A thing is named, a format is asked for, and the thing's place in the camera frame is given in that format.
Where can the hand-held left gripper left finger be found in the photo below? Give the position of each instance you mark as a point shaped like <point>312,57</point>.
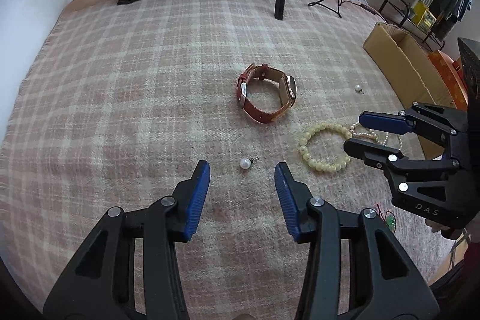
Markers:
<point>197,200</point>

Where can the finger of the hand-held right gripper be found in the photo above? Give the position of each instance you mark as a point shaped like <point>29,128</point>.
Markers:
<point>369,151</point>
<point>378,120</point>

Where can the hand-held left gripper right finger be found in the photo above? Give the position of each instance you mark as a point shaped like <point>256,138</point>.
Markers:
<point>287,200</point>

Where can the pearl stud earring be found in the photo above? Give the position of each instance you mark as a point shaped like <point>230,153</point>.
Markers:
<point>245,163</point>
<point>357,88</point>

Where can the person's right hand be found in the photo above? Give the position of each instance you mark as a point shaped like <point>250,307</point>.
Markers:
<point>437,225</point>

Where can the orange box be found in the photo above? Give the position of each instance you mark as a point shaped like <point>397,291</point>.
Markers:
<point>446,76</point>

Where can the cardboard box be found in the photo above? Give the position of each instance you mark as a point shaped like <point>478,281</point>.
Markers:
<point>397,54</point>

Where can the yellow green box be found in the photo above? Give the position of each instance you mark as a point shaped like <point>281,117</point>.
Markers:
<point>423,15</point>

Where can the pink plaid blanket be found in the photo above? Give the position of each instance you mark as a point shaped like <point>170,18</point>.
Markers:
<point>131,98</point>

